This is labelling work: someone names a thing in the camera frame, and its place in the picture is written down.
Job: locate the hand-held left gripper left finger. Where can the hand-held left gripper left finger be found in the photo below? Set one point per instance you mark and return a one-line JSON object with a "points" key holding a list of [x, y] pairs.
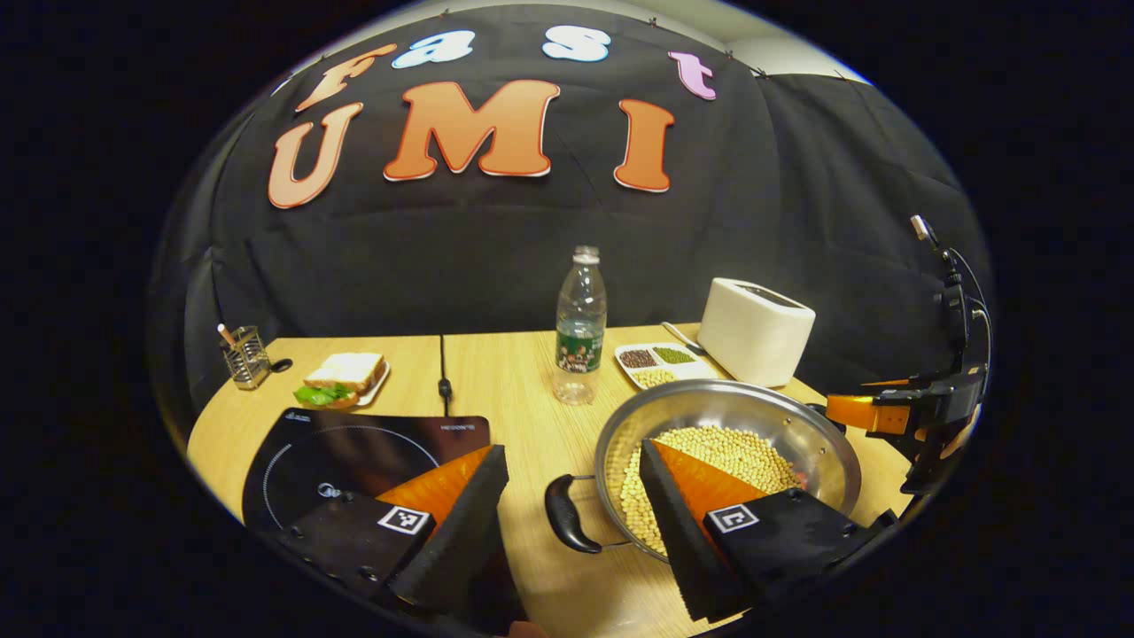
{"points": [[461, 540]]}

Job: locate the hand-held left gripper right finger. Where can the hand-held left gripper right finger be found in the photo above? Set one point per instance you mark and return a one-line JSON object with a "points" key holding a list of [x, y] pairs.
{"points": [[682, 540]]}

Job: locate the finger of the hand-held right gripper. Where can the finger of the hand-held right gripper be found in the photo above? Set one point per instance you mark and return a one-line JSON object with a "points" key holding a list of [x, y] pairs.
{"points": [[855, 412]]}

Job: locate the black induction cooktop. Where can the black induction cooktop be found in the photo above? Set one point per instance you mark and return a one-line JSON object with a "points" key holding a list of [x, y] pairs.
{"points": [[354, 443]]}

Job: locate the pile of yellow soybeans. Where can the pile of yellow soybeans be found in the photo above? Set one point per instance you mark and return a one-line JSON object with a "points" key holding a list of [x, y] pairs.
{"points": [[735, 447]]}

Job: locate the white toaster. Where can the white toaster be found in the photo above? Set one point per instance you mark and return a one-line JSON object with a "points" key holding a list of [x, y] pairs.
{"points": [[753, 337]]}

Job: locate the white divided bean tray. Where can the white divided bean tray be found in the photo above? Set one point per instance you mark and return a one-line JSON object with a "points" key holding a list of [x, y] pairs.
{"points": [[694, 367]]}

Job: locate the white plate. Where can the white plate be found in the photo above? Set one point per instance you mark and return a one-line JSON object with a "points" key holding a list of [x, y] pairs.
{"points": [[383, 383]]}

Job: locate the grey spoon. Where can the grey spoon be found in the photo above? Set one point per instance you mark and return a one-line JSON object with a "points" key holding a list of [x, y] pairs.
{"points": [[682, 337]]}

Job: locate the sandwich with lettuce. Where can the sandwich with lettuce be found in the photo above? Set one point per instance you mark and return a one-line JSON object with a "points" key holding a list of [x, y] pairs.
{"points": [[350, 372]]}

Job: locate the clear plastic water bottle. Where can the clear plastic water bottle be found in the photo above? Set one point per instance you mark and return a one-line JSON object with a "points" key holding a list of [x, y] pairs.
{"points": [[580, 354]]}

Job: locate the black backdrop cloth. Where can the black backdrop cloth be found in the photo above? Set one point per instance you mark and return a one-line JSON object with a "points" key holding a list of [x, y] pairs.
{"points": [[753, 221]]}

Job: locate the small black round object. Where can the small black round object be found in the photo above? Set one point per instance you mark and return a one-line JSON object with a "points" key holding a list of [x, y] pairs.
{"points": [[282, 364]]}

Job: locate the wooden stick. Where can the wooden stick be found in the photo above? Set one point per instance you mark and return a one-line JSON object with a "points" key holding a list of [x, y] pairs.
{"points": [[227, 335]]}

